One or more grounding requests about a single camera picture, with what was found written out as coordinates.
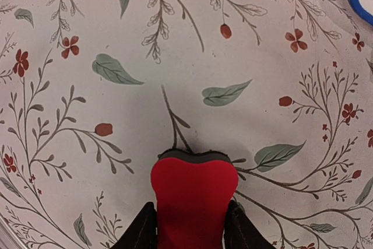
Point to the red whiteboard eraser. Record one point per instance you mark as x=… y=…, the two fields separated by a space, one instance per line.
x=193 y=191

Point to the floral patterned table mat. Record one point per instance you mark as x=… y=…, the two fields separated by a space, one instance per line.
x=92 y=91

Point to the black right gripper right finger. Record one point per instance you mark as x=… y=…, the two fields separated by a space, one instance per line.
x=240 y=232

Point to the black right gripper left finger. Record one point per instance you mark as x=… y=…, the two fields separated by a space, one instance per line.
x=142 y=232

